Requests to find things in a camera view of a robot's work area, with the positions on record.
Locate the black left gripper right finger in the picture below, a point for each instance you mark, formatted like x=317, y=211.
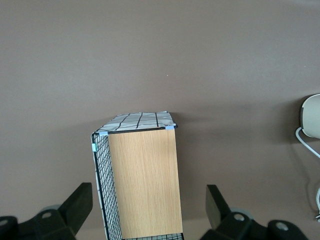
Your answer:
x=220, y=212

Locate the white two-slot toaster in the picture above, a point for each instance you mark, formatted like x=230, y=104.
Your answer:
x=312, y=117

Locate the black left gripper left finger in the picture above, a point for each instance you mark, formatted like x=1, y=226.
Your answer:
x=75, y=207

